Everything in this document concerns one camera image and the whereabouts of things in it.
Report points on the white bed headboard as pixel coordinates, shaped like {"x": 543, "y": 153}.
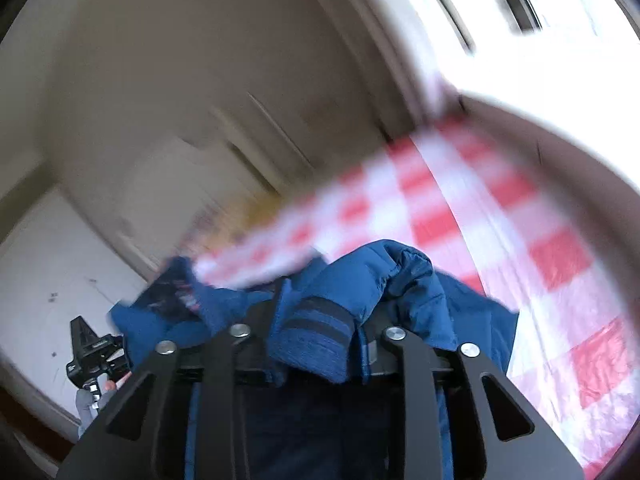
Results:
{"x": 210, "y": 180}

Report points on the blue quilted jacket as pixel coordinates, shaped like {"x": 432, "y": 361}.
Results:
{"x": 350, "y": 300}

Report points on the person's left hand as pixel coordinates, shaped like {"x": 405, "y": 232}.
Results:
{"x": 108, "y": 388}

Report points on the pink white checked blanket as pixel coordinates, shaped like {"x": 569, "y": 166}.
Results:
{"x": 525, "y": 260}

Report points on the beige window sill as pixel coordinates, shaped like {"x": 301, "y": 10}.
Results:
{"x": 575, "y": 160}

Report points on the white wardrobe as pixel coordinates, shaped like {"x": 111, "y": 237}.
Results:
{"x": 55, "y": 270}

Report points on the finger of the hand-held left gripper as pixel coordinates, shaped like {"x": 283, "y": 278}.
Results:
{"x": 82, "y": 332}

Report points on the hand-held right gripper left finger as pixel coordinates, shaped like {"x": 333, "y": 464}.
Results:
{"x": 225, "y": 362}

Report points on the window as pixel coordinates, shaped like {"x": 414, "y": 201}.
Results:
{"x": 540, "y": 5}

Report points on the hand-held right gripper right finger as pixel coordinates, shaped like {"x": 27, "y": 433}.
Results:
{"x": 416, "y": 362}

